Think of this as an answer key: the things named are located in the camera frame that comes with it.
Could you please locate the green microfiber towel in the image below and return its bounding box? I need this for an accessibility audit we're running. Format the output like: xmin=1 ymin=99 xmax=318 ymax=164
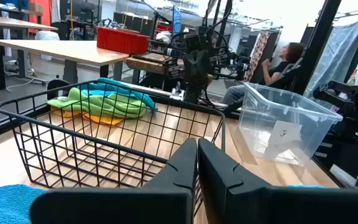
xmin=47 ymin=87 xmax=149 ymax=119

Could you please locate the white arm base bracket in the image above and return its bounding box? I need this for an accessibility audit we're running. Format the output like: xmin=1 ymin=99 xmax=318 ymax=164
xmin=169 ymin=82 xmax=186 ymax=101

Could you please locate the floral patterned cloth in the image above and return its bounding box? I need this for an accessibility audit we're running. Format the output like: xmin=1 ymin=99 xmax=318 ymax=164
xmin=243 ymin=30 xmax=272 ymax=83

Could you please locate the clear plastic bin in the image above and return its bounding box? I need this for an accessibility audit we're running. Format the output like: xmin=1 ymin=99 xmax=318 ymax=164
xmin=238 ymin=82 xmax=344 ymax=166

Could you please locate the light wooden desk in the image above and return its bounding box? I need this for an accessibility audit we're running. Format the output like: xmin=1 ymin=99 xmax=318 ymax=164
xmin=0 ymin=39 xmax=131 ymax=85

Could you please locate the black frame post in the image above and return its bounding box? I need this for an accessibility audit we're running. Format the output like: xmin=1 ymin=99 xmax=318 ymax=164
xmin=290 ymin=0 xmax=343 ymax=96

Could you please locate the turquoise fluffy microfiber towel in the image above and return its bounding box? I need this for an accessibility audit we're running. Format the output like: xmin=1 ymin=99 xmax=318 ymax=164
xmin=80 ymin=77 xmax=158 ymax=111

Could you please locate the white paper label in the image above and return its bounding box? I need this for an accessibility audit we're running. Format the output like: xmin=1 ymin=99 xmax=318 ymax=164
xmin=268 ymin=119 xmax=303 ymax=146

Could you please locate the blue hanging cloth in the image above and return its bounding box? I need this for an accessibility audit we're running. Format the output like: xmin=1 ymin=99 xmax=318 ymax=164
xmin=303 ymin=19 xmax=358 ymax=101

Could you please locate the black table clamp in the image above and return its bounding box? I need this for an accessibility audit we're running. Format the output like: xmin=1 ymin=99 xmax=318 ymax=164
xmin=46 ymin=78 xmax=71 ymax=101

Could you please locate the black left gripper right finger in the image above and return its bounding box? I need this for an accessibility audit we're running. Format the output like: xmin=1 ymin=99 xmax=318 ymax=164
xmin=198 ymin=138 xmax=358 ymax=224

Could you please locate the red plastic crate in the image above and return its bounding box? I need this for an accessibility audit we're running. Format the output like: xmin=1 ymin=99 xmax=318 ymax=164
xmin=96 ymin=26 xmax=150 ymax=56

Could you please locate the black wire basket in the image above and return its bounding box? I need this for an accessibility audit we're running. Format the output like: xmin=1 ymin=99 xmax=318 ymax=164
xmin=0 ymin=80 xmax=226 ymax=218

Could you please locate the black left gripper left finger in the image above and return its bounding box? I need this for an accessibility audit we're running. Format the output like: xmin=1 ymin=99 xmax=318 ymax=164
xmin=29 ymin=138 xmax=198 ymax=224

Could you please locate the person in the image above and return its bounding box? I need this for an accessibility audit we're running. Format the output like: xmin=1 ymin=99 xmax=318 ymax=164
xmin=221 ymin=42 xmax=305 ymax=106

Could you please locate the orange microfiber towel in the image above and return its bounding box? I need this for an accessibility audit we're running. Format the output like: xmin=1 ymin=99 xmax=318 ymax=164
xmin=50 ymin=106 xmax=126 ymax=126

